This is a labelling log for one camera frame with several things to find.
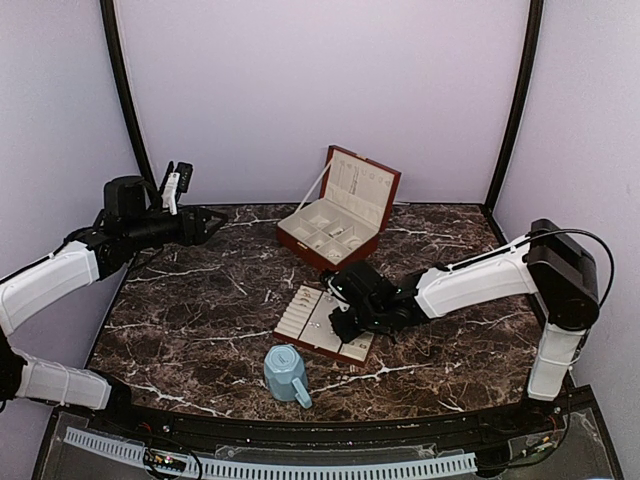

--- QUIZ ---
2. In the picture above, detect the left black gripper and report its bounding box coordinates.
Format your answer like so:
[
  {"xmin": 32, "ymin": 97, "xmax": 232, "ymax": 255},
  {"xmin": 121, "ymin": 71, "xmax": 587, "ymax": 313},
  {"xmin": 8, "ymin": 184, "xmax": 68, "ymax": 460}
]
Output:
[{"xmin": 125, "ymin": 203, "xmax": 228, "ymax": 251}]

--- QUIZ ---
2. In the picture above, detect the red jewelry tray insert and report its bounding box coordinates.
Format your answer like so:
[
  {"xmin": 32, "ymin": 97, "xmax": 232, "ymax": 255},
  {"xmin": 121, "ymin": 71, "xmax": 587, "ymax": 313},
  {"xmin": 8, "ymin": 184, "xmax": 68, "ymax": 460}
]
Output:
[{"xmin": 273, "ymin": 285, "xmax": 374, "ymax": 367}]

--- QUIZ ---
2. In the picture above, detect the red wooden jewelry box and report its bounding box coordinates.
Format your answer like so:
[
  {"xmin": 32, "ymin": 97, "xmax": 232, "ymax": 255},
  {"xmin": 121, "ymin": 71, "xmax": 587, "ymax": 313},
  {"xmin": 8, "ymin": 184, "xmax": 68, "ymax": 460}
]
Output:
[{"xmin": 276, "ymin": 145, "xmax": 401, "ymax": 271}]

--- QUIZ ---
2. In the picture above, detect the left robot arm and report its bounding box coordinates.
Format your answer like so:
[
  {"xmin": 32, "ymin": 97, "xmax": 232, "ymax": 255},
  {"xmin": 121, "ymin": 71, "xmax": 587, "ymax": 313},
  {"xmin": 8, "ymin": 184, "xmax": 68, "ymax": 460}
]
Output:
[{"xmin": 1, "ymin": 163, "xmax": 228, "ymax": 436}]

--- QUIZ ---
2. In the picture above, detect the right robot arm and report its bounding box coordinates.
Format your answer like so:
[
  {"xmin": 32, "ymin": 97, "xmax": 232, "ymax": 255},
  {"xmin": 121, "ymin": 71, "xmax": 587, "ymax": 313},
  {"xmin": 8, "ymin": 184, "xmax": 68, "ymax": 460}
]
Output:
[{"xmin": 321, "ymin": 219, "xmax": 608, "ymax": 434}]

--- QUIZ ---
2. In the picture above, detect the light blue mug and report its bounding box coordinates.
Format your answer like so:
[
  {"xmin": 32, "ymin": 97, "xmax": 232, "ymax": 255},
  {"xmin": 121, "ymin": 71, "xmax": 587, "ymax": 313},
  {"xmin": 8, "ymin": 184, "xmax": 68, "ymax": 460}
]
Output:
[{"xmin": 264, "ymin": 344, "xmax": 312, "ymax": 409}]

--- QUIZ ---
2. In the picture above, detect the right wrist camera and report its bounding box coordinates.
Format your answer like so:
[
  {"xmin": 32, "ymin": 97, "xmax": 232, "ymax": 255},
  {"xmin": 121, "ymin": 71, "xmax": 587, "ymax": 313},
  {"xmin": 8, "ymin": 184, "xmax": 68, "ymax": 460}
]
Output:
[{"xmin": 320, "ymin": 270, "xmax": 349, "ymax": 311}]

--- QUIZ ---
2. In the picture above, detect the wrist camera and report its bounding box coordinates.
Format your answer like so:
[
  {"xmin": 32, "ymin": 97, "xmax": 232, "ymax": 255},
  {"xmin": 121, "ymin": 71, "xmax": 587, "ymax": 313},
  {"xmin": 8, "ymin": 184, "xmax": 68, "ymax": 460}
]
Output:
[
  {"xmin": 320, "ymin": 270, "xmax": 349, "ymax": 311},
  {"xmin": 160, "ymin": 161, "xmax": 193, "ymax": 215}
]

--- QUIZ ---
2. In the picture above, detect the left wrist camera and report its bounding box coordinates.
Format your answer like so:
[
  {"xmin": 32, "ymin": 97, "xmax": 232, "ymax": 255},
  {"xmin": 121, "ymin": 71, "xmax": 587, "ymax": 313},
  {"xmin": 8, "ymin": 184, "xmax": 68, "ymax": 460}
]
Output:
[{"xmin": 160, "ymin": 161, "xmax": 193, "ymax": 215}]

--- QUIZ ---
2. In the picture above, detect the white slotted cable duct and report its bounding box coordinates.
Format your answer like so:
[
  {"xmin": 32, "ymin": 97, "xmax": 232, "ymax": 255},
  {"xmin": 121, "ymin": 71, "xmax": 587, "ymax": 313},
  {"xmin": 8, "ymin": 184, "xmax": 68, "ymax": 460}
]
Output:
[{"xmin": 63, "ymin": 427, "xmax": 477, "ymax": 479}]

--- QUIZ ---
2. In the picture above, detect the black front rail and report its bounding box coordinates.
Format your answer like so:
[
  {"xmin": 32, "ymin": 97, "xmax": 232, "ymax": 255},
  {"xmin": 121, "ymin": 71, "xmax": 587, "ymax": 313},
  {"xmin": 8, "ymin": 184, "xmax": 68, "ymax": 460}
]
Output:
[{"xmin": 92, "ymin": 401, "xmax": 567, "ymax": 451}]

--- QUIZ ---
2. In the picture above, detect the left black frame post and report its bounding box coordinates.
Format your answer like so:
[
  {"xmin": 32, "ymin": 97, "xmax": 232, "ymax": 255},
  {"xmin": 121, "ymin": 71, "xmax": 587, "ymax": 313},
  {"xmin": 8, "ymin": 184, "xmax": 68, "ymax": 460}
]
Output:
[{"xmin": 99, "ymin": 0, "xmax": 156, "ymax": 186}]

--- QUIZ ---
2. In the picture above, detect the black frame post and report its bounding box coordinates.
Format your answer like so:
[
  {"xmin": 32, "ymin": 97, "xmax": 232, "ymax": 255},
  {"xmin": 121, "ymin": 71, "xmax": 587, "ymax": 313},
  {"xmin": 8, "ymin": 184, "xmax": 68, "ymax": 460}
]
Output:
[
  {"xmin": 99, "ymin": 0, "xmax": 156, "ymax": 186},
  {"xmin": 484, "ymin": 0, "xmax": 544, "ymax": 215}
]

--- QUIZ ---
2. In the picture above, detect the right black frame post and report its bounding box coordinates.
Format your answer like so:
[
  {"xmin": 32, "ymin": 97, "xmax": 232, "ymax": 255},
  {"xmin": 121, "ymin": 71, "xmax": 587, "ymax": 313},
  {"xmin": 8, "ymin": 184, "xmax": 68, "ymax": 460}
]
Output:
[{"xmin": 484, "ymin": 0, "xmax": 544, "ymax": 215}]

